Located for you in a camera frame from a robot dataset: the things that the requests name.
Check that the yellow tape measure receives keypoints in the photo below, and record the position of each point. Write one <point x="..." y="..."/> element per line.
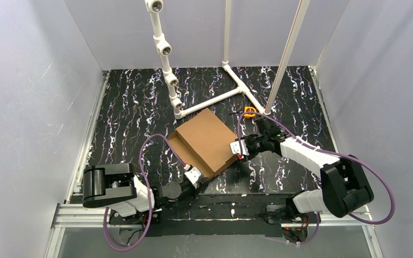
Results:
<point x="249" y="112"/>

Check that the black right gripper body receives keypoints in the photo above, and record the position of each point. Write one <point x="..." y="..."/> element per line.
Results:
<point x="247" y="144"/>

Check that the white PVC pipe frame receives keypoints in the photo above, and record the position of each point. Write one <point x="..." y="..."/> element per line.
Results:
<point x="164" y="49"/>

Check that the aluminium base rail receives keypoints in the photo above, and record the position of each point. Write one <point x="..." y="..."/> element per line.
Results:
<point x="71" y="215"/>

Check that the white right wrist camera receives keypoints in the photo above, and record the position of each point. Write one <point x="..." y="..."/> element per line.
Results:
<point x="239" y="149"/>

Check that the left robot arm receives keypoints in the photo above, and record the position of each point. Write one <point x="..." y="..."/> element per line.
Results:
<point x="118" y="187"/>

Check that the brown cardboard box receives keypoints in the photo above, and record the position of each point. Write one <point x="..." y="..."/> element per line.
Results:
<point x="204" y="142"/>

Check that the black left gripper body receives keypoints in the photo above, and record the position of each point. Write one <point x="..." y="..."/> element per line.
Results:
<point x="199" y="181"/>

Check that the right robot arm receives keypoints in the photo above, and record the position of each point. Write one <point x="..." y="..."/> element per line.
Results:
<point x="344" y="185"/>

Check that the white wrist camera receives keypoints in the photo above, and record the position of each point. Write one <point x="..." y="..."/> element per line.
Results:
<point x="193" y="175"/>
<point x="239" y="149"/>

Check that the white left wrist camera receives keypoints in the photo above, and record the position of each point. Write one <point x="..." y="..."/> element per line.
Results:
<point x="193" y="175"/>

